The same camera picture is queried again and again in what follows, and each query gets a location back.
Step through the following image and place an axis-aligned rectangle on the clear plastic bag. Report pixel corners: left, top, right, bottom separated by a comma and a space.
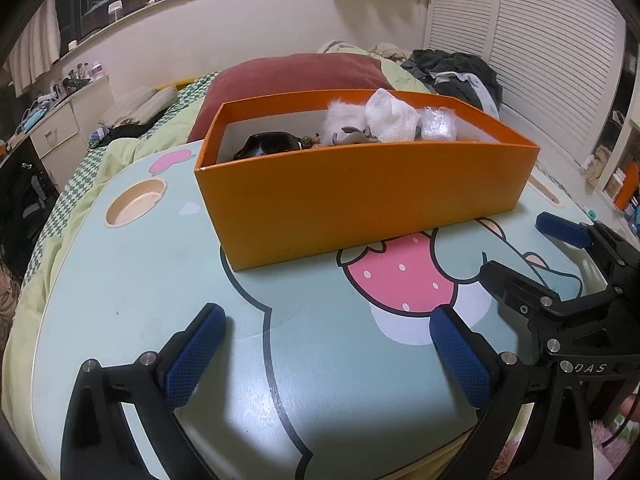
419, 107, 457, 142

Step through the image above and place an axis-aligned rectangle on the orange cardboard box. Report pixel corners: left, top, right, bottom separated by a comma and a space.
194, 89, 539, 271

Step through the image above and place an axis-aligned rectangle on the white sock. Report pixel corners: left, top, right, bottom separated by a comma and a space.
364, 89, 420, 143

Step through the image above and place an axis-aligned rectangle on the black white patterned cloth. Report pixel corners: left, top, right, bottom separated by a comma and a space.
232, 131, 303, 160

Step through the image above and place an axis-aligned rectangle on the white fluffy plush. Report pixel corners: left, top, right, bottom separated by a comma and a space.
319, 100, 371, 146

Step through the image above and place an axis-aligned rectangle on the white shelf unit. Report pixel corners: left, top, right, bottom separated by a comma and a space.
582, 54, 639, 247

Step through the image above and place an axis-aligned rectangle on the orange bottle on shelf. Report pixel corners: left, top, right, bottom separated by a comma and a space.
614, 160, 639, 211

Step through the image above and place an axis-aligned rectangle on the mint green lap table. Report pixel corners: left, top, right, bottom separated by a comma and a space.
30, 134, 609, 480

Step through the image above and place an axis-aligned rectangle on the light green duvet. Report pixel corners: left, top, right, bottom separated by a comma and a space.
0, 41, 436, 480

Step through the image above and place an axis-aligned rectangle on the dark clothes pile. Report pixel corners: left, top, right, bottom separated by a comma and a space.
401, 49, 502, 119

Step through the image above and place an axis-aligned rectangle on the cream dresser with drawers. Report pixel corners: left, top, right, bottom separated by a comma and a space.
1, 75, 114, 192

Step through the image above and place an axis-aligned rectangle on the green checkered bed sheet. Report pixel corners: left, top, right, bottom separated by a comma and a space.
22, 72, 218, 286

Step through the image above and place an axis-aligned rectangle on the dark red pillow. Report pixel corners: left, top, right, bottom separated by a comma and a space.
188, 53, 392, 142

